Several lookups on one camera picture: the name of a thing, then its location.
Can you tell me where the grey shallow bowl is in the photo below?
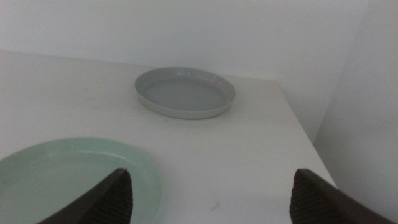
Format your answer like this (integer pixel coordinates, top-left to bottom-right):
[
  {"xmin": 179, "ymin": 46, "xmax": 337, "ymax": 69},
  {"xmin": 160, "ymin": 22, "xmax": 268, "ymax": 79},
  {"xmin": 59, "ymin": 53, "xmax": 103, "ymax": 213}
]
[{"xmin": 134, "ymin": 67, "xmax": 236, "ymax": 121}]

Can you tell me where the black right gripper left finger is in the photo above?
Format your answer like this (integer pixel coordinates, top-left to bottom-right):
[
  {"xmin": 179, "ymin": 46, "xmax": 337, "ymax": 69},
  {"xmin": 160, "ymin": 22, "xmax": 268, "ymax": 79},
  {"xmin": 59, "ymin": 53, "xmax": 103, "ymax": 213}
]
[{"xmin": 37, "ymin": 167, "xmax": 134, "ymax": 224}]

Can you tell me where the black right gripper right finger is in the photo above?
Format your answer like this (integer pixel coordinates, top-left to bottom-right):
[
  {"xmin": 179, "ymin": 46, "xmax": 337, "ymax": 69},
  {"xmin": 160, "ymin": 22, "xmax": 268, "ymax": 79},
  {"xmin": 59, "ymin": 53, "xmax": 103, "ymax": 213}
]
[{"xmin": 289, "ymin": 168, "xmax": 396, "ymax": 224}]

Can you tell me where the pale green shallow bowl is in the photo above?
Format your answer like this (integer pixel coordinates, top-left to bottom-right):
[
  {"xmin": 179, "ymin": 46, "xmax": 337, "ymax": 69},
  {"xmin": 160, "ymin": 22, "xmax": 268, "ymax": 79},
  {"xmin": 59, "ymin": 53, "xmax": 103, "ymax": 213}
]
[{"xmin": 0, "ymin": 137, "xmax": 164, "ymax": 224}]

